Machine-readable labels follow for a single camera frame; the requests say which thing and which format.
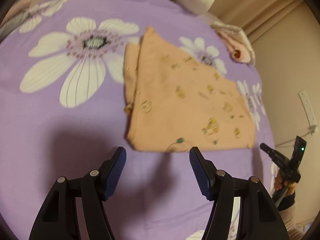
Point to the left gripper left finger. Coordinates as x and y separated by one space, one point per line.
110 172

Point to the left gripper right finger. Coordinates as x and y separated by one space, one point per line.
204 175

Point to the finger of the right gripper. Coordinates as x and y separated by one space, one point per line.
265 148

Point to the orange cartoon print shirt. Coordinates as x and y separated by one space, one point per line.
174 102

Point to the pink fuzzy right forearm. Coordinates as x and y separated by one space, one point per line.
287 210

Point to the person's right hand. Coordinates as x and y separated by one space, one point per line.
279 183

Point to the pink folded garment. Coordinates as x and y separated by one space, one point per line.
237 50

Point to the cream folded garment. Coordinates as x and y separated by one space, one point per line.
237 33

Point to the beige curtain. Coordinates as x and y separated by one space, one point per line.
255 17

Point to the white wall socket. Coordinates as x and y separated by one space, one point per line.
303 95

